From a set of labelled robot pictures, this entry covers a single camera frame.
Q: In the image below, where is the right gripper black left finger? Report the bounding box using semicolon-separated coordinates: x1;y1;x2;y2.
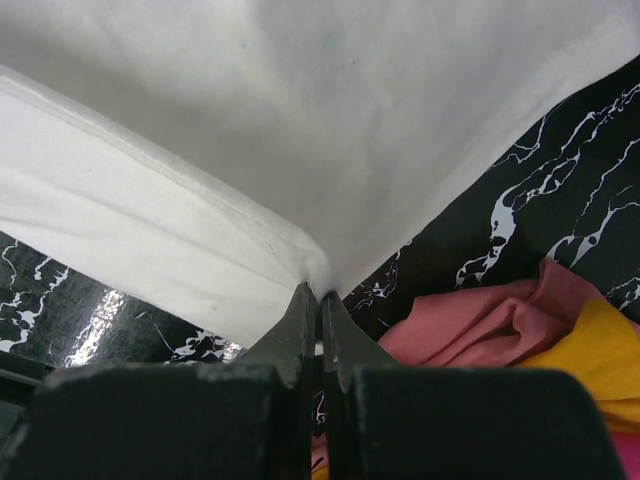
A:
1;284;316;479

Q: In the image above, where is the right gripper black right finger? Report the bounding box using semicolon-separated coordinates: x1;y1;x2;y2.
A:
322;293;625;479

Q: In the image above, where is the cream white t shirt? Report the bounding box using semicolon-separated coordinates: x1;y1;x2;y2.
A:
1;1;639;347

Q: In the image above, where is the dusty pink t shirt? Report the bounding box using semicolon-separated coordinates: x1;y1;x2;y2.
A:
312;259;614;466

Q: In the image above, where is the yellow object under shirt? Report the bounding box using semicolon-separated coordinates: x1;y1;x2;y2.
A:
312;298;640;480

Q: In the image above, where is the pink red t shirt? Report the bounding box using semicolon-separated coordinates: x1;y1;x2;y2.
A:
612;432;640;480

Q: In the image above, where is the black marble pattern mat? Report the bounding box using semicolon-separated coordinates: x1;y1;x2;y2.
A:
1;62;639;370

